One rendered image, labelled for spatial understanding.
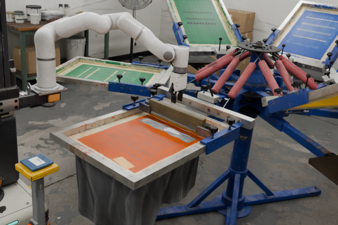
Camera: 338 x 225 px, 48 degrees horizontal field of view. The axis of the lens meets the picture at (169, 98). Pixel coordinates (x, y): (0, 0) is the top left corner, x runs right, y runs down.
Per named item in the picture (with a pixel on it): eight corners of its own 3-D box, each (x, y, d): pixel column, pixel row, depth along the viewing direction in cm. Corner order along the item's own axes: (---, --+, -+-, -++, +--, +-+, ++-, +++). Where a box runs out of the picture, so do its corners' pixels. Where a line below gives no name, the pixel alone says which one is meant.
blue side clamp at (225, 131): (206, 155, 184) (208, 142, 181) (198, 151, 187) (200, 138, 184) (238, 137, 205) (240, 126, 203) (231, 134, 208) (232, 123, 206)
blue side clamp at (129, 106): (128, 119, 217) (128, 107, 214) (121, 116, 219) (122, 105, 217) (162, 107, 238) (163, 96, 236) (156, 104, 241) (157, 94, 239)
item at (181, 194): (135, 253, 175) (141, 174, 161) (130, 249, 177) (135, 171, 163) (195, 211, 209) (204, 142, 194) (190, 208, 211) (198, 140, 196)
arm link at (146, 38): (134, 37, 195) (167, 60, 201) (134, 42, 183) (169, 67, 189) (144, 24, 193) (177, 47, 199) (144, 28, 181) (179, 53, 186)
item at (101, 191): (132, 257, 174) (137, 176, 159) (73, 211, 200) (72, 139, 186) (137, 253, 176) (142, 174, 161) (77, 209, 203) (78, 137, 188)
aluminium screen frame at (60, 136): (134, 190, 149) (134, 182, 147) (49, 138, 183) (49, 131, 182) (237, 134, 206) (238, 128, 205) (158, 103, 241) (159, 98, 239)
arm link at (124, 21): (89, 29, 184) (93, 24, 198) (125, 53, 189) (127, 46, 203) (107, 1, 180) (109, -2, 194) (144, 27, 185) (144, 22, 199)
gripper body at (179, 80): (180, 66, 204) (178, 86, 208) (168, 69, 197) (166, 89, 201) (191, 69, 200) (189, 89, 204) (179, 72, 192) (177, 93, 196)
